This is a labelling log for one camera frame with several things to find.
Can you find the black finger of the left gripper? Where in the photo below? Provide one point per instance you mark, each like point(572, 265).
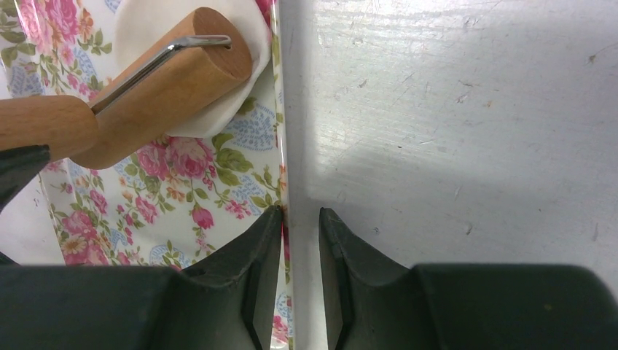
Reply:
point(18, 167)

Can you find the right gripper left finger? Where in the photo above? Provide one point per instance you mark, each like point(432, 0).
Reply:
point(225, 301)

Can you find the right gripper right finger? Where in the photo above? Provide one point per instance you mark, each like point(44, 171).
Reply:
point(373, 302)

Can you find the floral pattern tray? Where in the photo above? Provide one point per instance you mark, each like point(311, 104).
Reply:
point(174, 201)

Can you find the white dough piece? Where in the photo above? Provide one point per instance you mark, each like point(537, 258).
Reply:
point(140, 23)

